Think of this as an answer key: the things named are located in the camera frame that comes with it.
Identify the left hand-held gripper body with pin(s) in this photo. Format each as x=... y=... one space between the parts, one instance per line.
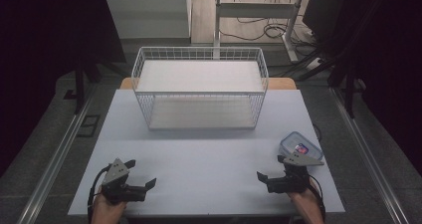
x=115 y=179

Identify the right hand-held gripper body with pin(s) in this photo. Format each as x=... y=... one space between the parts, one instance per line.
x=292 y=179

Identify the person's right hand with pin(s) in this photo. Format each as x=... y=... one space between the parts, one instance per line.
x=303 y=197

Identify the person's left hand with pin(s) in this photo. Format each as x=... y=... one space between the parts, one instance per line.
x=106 y=207

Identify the clear food container blue lid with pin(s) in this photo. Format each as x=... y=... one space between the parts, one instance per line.
x=297 y=142

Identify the wooden table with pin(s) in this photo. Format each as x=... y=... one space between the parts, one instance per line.
x=281 y=84

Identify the black metal stand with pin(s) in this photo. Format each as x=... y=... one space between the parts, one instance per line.
x=349 y=84
x=79 y=84

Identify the white power strip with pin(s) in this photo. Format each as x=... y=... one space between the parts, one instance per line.
x=313 y=63

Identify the dark curtain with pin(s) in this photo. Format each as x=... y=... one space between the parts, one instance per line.
x=391 y=68
x=36 y=58

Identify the white cabinet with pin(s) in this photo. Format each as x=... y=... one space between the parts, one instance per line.
x=147 y=13

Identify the aluminium floor rail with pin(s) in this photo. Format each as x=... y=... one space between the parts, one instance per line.
x=368 y=157
x=54 y=157

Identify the white desk frame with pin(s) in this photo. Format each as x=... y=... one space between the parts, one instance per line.
x=255 y=10

